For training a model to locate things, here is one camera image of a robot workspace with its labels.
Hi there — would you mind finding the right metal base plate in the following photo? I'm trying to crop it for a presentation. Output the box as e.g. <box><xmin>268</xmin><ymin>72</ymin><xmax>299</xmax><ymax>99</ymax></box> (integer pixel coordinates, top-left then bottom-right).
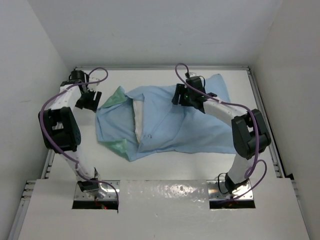
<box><xmin>207</xmin><ymin>179</ymin><xmax>254</xmax><ymax>202</ymax></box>

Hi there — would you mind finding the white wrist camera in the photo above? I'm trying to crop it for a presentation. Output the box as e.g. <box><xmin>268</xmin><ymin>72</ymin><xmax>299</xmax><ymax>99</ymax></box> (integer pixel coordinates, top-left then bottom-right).
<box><xmin>185</xmin><ymin>72</ymin><xmax>198</xmax><ymax>79</ymax></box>
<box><xmin>83</xmin><ymin>73</ymin><xmax>100</xmax><ymax>92</ymax></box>

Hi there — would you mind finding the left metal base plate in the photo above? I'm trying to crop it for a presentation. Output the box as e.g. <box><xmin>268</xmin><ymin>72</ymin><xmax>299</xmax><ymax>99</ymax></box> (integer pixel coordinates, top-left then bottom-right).
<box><xmin>74</xmin><ymin>180</ymin><xmax>120</xmax><ymax>201</ymax></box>

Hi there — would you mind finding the metal base plate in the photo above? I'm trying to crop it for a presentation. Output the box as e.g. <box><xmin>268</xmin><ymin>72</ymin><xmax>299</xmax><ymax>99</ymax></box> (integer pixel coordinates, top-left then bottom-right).
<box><xmin>207</xmin><ymin>179</ymin><xmax>254</xmax><ymax>202</ymax></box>
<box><xmin>74</xmin><ymin>180</ymin><xmax>120</xmax><ymax>201</ymax></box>

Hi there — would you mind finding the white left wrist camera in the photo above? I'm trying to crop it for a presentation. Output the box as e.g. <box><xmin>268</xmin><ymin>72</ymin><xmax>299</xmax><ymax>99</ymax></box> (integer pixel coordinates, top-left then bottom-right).
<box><xmin>83</xmin><ymin>73</ymin><xmax>100</xmax><ymax>92</ymax></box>

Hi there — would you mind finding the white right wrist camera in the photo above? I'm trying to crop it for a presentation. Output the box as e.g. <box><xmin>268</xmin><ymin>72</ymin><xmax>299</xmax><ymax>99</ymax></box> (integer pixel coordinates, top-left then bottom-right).
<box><xmin>185</xmin><ymin>72</ymin><xmax>198</xmax><ymax>79</ymax></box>

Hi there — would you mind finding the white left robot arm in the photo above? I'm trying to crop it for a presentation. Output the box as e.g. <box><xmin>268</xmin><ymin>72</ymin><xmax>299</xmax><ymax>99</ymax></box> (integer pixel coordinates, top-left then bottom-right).
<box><xmin>38</xmin><ymin>70</ymin><xmax>102</xmax><ymax>198</ymax></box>

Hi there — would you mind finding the blue and green pillowcase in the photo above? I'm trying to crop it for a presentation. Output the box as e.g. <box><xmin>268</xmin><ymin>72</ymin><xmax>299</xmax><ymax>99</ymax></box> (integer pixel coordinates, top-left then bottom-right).
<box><xmin>95</xmin><ymin>85</ymin><xmax>236</xmax><ymax>162</ymax></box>

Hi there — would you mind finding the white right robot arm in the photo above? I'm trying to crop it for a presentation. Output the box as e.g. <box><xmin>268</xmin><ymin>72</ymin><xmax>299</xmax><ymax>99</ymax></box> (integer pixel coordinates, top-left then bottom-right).
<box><xmin>171</xmin><ymin>76</ymin><xmax>271</xmax><ymax>194</ymax></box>

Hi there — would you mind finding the white pillow with yellow band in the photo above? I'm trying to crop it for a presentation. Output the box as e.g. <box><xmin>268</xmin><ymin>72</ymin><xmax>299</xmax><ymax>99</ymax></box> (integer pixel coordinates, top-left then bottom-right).
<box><xmin>132</xmin><ymin>100</ymin><xmax>144</xmax><ymax>143</ymax></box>

